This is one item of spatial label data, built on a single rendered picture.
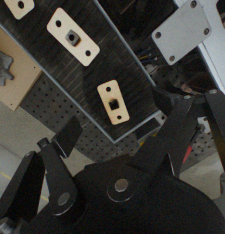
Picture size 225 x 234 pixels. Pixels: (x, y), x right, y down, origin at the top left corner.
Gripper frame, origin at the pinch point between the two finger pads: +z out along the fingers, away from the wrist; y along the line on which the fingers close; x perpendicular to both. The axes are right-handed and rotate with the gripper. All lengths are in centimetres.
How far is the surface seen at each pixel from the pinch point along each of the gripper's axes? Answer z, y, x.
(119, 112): 4.9, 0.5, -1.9
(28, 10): 4.9, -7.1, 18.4
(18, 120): 121, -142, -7
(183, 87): 51, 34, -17
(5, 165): 121, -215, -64
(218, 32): 21.2, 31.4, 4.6
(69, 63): 5.2, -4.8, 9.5
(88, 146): 51, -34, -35
